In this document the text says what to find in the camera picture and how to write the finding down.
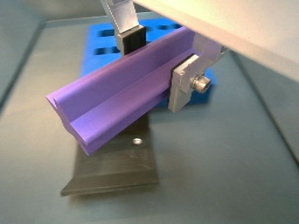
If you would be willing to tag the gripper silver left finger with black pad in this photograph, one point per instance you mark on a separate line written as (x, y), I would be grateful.
(129, 31)

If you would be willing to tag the blue shape sorter block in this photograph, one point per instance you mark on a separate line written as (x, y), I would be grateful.
(98, 49)

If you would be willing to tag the black curved fixture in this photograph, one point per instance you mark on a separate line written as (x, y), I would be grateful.
(122, 165)

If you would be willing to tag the gripper silver right finger blue mount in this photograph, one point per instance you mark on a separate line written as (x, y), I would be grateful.
(189, 73)

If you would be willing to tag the purple star prism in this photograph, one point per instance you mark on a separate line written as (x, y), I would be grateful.
(99, 104)

